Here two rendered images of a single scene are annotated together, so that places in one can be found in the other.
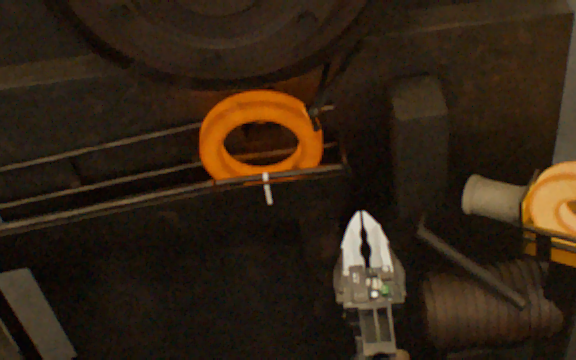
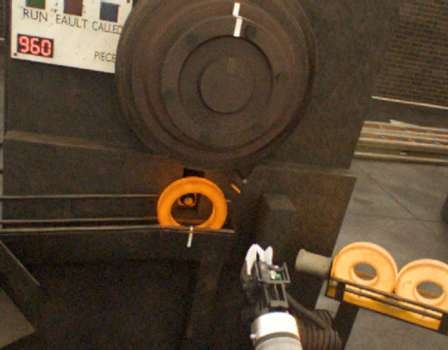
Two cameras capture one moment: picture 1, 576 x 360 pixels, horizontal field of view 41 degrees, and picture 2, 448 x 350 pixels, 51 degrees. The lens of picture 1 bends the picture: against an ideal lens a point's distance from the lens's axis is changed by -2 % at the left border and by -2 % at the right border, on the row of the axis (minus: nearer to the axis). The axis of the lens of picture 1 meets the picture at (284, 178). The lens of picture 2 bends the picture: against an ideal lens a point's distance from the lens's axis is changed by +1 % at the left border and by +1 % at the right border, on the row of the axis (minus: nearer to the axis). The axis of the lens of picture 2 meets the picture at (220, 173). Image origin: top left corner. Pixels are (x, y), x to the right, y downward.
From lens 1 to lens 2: 0.43 m
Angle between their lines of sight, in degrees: 27
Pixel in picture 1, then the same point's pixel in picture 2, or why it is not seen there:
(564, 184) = (358, 252)
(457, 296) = not seen: hidden behind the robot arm
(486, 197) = (310, 260)
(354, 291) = (262, 273)
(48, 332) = not seen: outside the picture
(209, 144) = (167, 201)
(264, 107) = (204, 185)
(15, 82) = (58, 142)
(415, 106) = (279, 203)
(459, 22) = (302, 169)
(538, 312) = (329, 337)
